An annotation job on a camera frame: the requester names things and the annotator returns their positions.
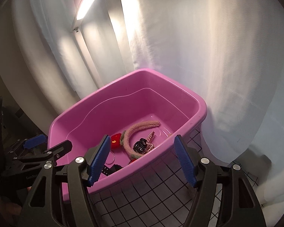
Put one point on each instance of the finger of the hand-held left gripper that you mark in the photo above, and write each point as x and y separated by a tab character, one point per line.
35	141
49	152

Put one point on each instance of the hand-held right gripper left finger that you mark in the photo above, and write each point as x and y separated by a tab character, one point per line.
99	160

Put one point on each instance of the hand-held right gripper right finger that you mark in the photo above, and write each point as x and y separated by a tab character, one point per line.
184	160

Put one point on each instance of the large black wristwatch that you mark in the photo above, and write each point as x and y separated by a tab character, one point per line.
111	169

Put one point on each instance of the large silver bangle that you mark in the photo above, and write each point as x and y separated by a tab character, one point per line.
113	158

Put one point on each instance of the pearl hair clip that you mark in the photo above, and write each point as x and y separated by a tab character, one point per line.
150	139

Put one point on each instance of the pink strawberry plush headband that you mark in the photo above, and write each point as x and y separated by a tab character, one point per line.
142	125

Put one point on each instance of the pink plastic tub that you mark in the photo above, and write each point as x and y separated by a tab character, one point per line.
132	99

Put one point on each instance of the person's left hand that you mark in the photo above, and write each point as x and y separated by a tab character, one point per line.
9	207

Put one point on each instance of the white thick curtain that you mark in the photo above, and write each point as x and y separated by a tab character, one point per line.
37	52

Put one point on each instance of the white sheer curtain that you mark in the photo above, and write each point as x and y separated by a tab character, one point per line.
191	52

